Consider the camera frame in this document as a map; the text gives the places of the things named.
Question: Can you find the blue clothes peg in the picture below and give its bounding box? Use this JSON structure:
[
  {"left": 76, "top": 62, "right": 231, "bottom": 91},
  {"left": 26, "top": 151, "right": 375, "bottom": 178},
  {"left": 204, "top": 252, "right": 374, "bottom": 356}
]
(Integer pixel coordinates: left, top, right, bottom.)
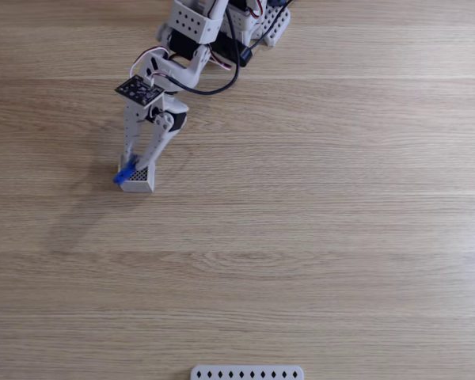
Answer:
[{"left": 112, "top": 158, "right": 139, "bottom": 186}]

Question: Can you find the small white perforated crate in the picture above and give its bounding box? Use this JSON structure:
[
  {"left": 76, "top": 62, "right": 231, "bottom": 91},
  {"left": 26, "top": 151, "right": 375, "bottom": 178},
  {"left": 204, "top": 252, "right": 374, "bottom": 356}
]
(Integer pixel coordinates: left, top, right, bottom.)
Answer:
[{"left": 118, "top": 162, "right": 157, "bottom": 194}]

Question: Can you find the white rack with diamond holes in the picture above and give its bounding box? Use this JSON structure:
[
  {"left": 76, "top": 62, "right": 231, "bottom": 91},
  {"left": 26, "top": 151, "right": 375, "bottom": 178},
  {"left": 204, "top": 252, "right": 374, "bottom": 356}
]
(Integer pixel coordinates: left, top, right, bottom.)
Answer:
[{"left": 189, "top": 365, "right": 305, "bottom": 380}]

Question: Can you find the black camera circuit board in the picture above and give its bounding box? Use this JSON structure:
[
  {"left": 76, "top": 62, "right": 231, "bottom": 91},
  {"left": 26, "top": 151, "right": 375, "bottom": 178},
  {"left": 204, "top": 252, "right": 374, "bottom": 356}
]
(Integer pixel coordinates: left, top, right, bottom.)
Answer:
[{"left": 114, "top": 76, "right": 165, "bottom": 107}]

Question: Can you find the white servo wire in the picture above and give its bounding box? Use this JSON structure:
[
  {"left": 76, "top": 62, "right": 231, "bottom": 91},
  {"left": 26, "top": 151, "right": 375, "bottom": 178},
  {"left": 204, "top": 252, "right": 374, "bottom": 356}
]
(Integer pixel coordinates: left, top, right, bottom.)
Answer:
[{"left": 129, "top": 47, "right": 171, "bottom": 80}]

